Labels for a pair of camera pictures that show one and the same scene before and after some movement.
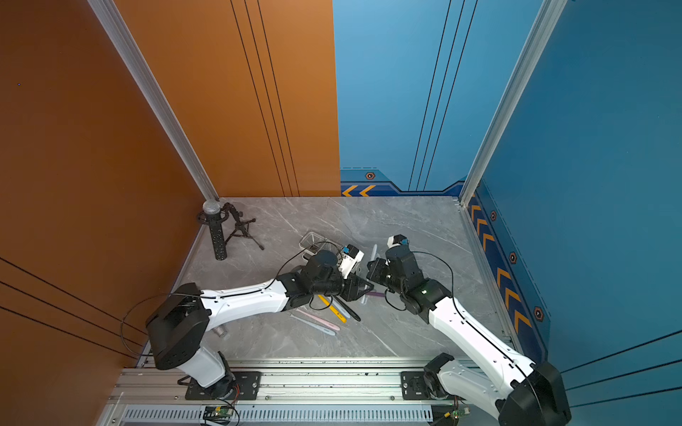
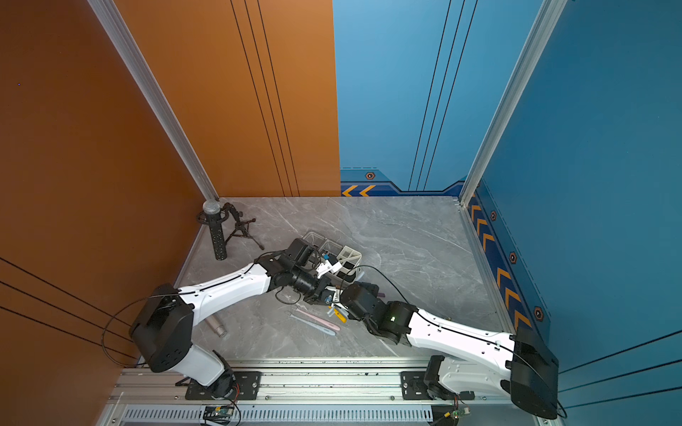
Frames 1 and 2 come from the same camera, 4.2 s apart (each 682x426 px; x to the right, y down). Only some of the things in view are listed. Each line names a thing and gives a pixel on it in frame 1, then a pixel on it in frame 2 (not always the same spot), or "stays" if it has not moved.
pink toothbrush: (320, 320) stays
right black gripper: (373, 273) → (371, 288)
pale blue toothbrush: (314, 327) stays
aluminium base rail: (146, 394) stays
